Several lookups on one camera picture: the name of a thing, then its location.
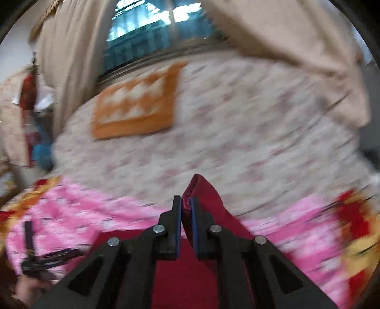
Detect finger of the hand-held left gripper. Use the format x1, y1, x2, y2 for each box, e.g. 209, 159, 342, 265
24, 221, 34, 262

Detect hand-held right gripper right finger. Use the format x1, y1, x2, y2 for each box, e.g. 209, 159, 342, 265
190, 197, 339, 309

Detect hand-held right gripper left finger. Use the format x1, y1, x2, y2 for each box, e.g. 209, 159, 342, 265
30, 195, 182, 309

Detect dark red garment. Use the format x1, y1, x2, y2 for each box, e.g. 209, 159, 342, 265
89, 174, 256, 309

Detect person's left hand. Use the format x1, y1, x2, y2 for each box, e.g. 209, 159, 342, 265
13, 270, 57, 306

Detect pink penguin print blanket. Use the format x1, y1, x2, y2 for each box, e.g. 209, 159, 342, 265
6, 175, 357, 309

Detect blue plastic bag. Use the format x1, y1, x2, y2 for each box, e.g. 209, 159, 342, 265
31, 119, 54, 172

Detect floral bedsheet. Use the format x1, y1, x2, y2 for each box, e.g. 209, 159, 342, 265
50, 52, 375, 218

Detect orange and white pillow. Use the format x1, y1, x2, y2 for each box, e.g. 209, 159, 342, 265
91, 61, 188, 140

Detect hanging red cloth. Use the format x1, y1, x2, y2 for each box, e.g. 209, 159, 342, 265
19, 73, 41, 167

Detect beige curtain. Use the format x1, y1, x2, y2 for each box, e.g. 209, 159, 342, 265
202, 0, 371, 129
30, 0, 119, 137

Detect window with teal curtain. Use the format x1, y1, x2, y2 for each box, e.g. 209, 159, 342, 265
102, 0, 221, 75

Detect curtain tie-back rope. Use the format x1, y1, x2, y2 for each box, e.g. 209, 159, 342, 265
28, 0, 65, 42

